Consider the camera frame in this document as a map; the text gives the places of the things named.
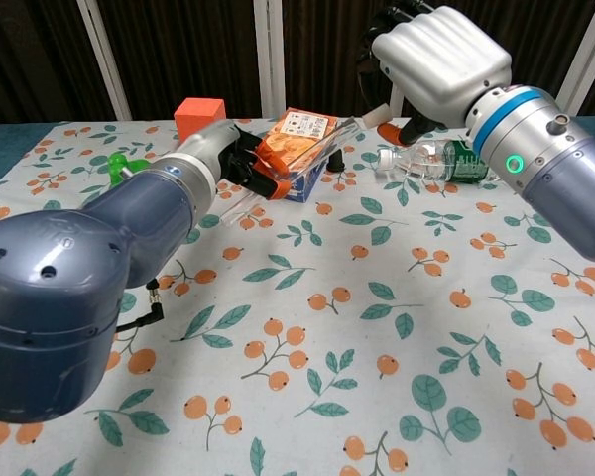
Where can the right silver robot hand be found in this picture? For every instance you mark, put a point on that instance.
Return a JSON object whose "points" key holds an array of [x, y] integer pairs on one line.
{"points": [[441, 54]]}

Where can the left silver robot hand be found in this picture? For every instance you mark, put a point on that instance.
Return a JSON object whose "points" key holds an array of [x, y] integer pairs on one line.
{"points": [[215, 141]]}

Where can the clear glass test tube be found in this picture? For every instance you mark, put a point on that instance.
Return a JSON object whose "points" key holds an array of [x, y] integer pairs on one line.
{"points": [[327, 146]]}

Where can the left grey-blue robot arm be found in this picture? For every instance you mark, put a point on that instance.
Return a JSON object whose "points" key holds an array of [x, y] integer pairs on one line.
{"points": [[54, 307]]}

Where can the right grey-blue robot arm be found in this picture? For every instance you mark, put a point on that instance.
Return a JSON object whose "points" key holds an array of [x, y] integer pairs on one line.
{"points": [[555, 168]]}

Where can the orange foam cube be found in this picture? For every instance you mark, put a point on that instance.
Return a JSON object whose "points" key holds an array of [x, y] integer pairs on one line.
{"points": [[198, 119]]}

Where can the orange and blue snack box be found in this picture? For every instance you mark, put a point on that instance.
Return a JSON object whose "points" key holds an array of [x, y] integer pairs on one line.
{"points": [[305, 126]]}

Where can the black pleated curtain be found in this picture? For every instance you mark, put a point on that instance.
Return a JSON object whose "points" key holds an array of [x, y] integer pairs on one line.
{"points": [[188, 49]]}

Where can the green toy building block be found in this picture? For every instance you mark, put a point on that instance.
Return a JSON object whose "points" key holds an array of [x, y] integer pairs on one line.
{"points": [[121, 166]]}

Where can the clear bottle with green label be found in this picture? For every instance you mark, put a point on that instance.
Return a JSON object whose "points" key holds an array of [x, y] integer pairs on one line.
{"points": [[426, 163]]}

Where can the black rubber dropper bulb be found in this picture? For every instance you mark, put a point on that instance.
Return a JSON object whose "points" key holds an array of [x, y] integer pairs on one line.
{"points": [[335, 161]]}

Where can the floral print tablecloth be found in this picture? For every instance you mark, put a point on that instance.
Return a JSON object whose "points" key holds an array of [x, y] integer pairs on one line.
{"points": [[357, 322]]}

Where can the white frame post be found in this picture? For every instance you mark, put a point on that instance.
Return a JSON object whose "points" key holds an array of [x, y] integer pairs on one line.
{"points": [[394, 101], [580, 64], [269, 59], [104, 59]]}

